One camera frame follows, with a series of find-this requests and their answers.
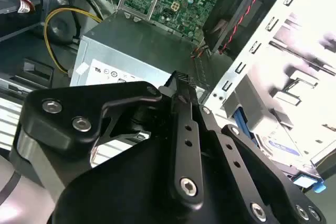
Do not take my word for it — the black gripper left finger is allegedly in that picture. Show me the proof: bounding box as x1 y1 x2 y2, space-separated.
9 71 205 209

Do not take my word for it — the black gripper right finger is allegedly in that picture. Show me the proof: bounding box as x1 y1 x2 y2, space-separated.
181 71 328 224

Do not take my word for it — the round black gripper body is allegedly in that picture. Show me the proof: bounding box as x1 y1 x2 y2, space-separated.
51 139 253 224

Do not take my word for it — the hard disk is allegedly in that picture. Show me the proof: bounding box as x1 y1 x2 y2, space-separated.
235 103 336 195

